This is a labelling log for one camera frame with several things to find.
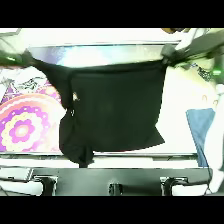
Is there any silver frame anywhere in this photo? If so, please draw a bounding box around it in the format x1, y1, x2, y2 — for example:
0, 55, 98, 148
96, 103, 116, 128
0, 152, 224, 197

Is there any black garment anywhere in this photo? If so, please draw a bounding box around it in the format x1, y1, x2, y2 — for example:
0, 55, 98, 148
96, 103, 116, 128
29, 56, 169, 169

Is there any black cable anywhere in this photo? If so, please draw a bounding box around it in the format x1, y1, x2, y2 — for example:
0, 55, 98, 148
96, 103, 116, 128
197, 144, 215, 194

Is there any blue garment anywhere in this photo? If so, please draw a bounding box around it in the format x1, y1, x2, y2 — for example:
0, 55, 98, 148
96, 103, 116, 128
185, 107, 217, 168

